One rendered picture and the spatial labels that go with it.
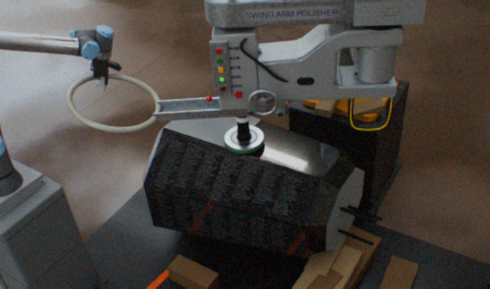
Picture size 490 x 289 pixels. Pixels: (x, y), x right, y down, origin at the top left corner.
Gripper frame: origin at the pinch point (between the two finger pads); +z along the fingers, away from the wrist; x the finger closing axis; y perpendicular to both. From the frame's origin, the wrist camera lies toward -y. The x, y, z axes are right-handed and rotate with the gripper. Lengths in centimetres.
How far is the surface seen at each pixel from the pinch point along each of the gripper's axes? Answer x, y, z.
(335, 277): 128, -98, 47
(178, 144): 36, -34, 18
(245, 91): 64, -49, -39
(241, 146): 65, -56, -2
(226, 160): 62, -51, 9
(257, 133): 59, -68, -5
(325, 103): 46, -122, -9
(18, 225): 56, 56, 39
